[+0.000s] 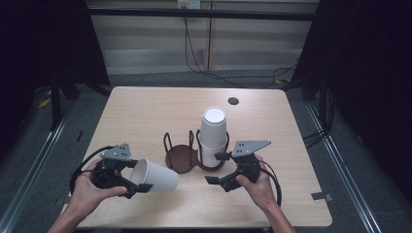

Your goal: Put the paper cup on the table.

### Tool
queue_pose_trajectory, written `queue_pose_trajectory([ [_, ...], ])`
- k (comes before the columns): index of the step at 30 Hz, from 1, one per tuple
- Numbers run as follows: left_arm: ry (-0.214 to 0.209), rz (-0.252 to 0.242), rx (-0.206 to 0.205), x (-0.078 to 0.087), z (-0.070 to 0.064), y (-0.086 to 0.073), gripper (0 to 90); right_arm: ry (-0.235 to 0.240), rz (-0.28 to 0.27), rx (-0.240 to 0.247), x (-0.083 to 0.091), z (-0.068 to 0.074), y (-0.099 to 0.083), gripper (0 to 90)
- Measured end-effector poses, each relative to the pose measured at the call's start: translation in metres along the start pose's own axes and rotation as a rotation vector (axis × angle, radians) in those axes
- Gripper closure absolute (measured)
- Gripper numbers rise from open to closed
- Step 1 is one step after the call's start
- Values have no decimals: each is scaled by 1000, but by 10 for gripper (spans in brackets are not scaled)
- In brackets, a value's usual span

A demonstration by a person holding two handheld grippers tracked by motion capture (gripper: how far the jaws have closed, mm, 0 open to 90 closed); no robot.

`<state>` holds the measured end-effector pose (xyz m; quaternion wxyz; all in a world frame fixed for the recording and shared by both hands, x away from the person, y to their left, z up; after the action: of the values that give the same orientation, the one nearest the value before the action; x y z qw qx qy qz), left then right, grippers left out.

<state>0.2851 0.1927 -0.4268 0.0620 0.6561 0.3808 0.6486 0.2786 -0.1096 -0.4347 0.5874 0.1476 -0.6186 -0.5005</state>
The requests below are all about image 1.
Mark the metal floor rail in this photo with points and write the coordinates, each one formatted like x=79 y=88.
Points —
x=29 y=184
x=343 y=161

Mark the person's right hand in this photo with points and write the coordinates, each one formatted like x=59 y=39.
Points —
x=264 y=189

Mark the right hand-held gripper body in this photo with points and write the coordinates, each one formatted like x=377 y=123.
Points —
x=248 y=165

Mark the black curtain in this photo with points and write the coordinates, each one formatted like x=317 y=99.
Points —
x=366 y=81
x=39 y=48

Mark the stack of white cups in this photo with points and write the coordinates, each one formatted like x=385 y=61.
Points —
x=212 y=132

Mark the person's left hand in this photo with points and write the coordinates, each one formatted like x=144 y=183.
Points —
x=85 y=194

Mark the white wall socket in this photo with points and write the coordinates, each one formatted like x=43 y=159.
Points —
x=189 y=4

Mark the grey tape piece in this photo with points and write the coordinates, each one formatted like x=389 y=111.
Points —
x=321 y=196

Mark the white paper cup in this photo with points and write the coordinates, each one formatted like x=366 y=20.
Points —
x=158 y=176

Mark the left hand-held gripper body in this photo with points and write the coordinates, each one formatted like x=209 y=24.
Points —
x=113 y=153

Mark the black metal crossbar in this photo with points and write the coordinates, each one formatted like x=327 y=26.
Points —
x=200 y=14

